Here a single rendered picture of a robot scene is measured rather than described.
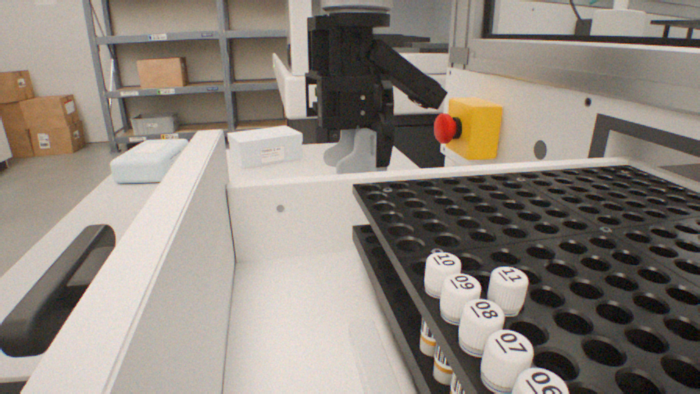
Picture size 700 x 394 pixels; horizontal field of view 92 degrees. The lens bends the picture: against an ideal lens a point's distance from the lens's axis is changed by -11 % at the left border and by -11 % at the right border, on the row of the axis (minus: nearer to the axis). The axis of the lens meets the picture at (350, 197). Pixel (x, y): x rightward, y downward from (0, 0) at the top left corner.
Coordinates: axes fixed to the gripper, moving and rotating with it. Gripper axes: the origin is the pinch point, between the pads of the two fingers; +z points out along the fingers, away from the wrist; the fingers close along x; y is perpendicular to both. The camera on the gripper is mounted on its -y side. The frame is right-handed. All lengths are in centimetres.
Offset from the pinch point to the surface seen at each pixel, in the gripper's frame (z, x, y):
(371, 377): -3.6, 30.1, 12.8
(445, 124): -7.2, 0.2, -10.1
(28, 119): 44, -390, 198
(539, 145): -6.8, 10.9, -15.5
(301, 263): -2.4, 18.1, 13.1
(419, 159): 14, -48, -35
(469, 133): -6.5, 2.4, -12.3
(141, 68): 3, -368, 79
